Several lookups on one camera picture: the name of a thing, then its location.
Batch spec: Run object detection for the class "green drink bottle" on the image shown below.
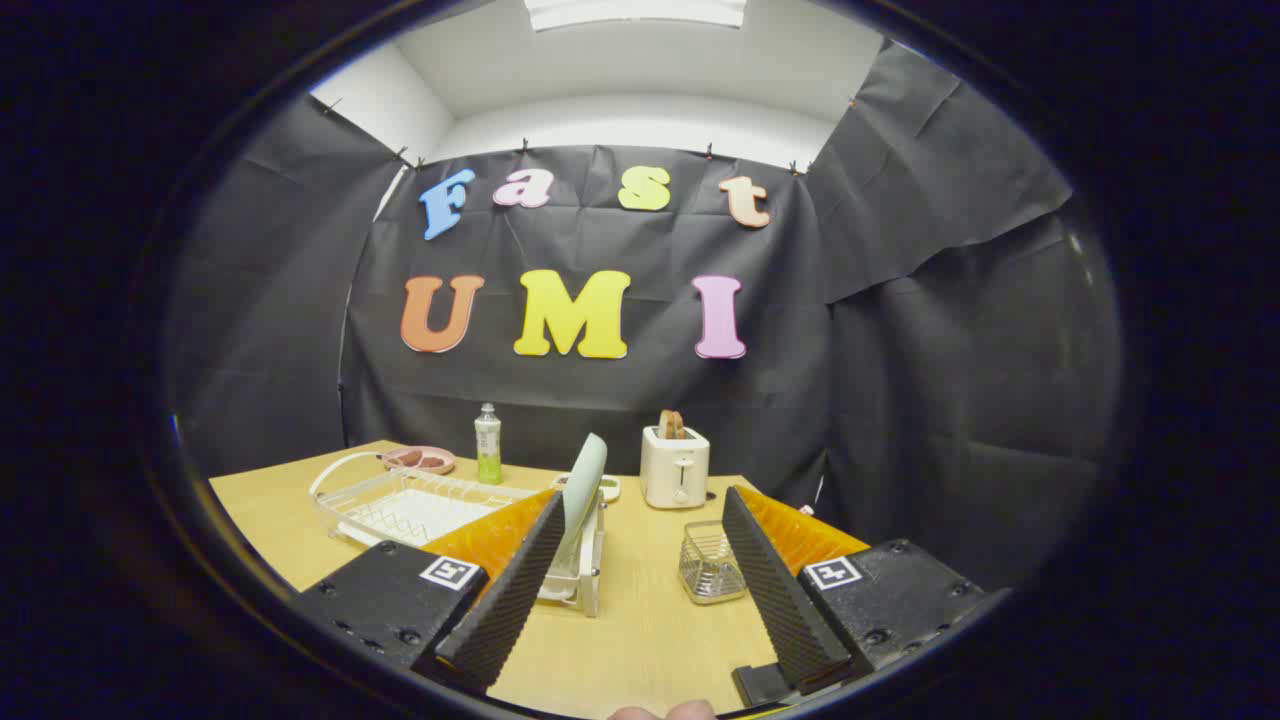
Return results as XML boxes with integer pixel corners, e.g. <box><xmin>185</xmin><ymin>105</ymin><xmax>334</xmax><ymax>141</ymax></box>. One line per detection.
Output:
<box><xmin>474</xmin><ymin>403</ymin><xmax>504</xmax><ymax>486</ymax></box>

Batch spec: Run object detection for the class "pink oval dish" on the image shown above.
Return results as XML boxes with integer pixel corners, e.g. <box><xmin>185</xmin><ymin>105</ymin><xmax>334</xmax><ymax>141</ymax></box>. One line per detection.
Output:
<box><xmin>382</xmin><ymin>446</ymin><xmax>457</xmax><ymax>476</ymax></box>

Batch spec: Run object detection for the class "ceiling light panel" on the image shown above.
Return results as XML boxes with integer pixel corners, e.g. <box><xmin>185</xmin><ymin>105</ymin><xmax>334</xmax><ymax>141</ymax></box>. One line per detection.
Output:
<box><xmin>524</xmin><ymin>0</ymin><xmax>748</xmax><ymax>32</ymax></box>

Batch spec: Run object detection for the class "white divided snack tray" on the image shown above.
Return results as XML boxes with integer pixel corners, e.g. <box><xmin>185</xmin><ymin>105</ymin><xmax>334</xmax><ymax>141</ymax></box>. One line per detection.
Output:
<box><xmin>552</xmin><ymin>472</ymin><xmax>621</xmax><ymax>503</ymax></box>

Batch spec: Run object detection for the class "pale green plate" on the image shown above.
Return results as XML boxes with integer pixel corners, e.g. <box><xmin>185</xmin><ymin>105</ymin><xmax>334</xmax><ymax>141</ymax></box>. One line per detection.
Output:
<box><xmin>555</xmin><ymin>433</ymin><xmax>609</xmax><ymax>581</ymax></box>

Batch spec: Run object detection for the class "white wire dish rack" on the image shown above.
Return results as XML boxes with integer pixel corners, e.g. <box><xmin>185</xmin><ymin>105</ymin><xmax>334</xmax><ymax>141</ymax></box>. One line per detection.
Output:
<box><xmin>308</xmin><ymin>450</ymin><xmax>607</xmax><ymax>618</ymax></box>

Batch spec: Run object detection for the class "metal wire basket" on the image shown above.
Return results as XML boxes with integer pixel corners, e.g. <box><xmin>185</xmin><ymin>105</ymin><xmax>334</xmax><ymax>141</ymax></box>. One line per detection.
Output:
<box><xmin>678</xmin><ymin>520</ymin><xmax>749</xmax><ymax>606</ymax></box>

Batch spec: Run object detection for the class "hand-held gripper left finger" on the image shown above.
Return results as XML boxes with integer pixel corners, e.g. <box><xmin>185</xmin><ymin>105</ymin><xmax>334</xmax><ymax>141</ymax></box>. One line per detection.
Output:
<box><xmin>297</xmin><ymin>488</ymin><xmax>567</xmax><ymax>696</ymax></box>

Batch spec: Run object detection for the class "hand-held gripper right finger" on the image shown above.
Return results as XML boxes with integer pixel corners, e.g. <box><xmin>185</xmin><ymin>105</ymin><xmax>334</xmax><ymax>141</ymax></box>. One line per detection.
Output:
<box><xmin>722</xmin><ymin>486</ymin><xmax>1011</xmax><ymax>711</ymax></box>

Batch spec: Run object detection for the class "white toaster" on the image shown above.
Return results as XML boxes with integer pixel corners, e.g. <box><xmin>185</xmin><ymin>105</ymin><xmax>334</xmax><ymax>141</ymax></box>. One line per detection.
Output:
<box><xmin>640</xmin><ymin>425</ymin><xmax>711</xmax><ymax>510</ymax></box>

